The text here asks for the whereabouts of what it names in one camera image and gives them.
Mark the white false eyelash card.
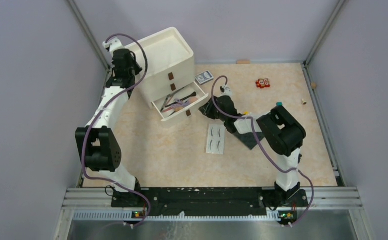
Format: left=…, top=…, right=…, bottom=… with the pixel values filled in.
left=205, top=124, right=226, bottom=155

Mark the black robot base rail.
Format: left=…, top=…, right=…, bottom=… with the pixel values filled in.
left=111, top=187, right=308, bottom=217

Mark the blue playing card deck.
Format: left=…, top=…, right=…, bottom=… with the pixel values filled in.
left=195, top=70, right=214, bottom=85

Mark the wooden block at wall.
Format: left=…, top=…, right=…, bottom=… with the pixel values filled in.
left=236, top=59, right=251, bottom=65

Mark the peach powder puff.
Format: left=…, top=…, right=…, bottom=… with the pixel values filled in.
left=188, top=97, right=198, bottom=104

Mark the black makeup brush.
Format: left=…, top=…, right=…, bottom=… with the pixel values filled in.
left=165, top=92, right=197, bottom=108

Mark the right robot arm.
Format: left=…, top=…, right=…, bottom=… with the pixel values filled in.
left=199, top=95, right=306, bottom=206

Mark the dark green building baseplate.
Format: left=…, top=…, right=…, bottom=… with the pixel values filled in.
left=233, top=132, right=257, bottom=150

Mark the silver eyeliner pencil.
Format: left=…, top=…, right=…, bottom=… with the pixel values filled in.
left=160, top=94, right=172, bottom=112

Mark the beige makeup sponge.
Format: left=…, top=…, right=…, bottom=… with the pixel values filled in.
left=174, top=106, right=184, bottom=113

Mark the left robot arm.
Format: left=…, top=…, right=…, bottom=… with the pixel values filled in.
left=75, top=48, right=142, bottom=207

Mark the white plastic drawer organizer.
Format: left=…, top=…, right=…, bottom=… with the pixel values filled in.
left=126, top=27, right=209, bottom=128

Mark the rose gold blush brush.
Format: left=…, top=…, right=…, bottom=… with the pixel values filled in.
left=162, top=104, right=181, bottom=113

